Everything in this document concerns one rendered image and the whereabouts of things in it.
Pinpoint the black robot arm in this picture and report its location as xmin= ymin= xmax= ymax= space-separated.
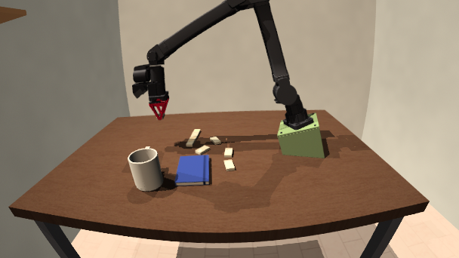
xmin=132 ymin=0 xmax=314 ymax=130

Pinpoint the white mug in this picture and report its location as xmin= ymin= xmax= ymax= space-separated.
xmin=128 ymin=146 xmax=163 ymax=191

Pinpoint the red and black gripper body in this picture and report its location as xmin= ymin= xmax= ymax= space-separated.
xmin=149 ymin=80 xmax=169 ymax=104

